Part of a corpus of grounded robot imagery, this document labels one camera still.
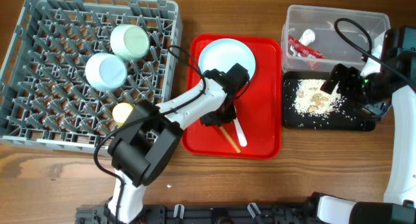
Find wooden chopstick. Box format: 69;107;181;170
219;126;241;154

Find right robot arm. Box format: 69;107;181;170
311;26;415;223

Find mint green bowl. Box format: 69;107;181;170
110;24;150;62

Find large pale blue plate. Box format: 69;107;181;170
198;38;256;79

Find white paper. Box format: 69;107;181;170
290;29;315;56

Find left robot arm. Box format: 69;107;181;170
107;64;250;223

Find grey plastic dishwasher rack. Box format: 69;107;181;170
1;0;183;153

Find rice and nut scraps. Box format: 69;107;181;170
295;79;347;116

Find yellow plastic cup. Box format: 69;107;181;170
112;103;133;127

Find white plastic fork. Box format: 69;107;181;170
233;116;248;147

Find red plastic serving tray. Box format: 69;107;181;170
181;34;282;160

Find clear plastic waste bin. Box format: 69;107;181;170
281;5;391;72

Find pale blue small bowl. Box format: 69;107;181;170
84;53;127;92

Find black plastic waste tray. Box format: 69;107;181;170
281;71;376;131

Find red snack wrapper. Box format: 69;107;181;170
288;35;325;59

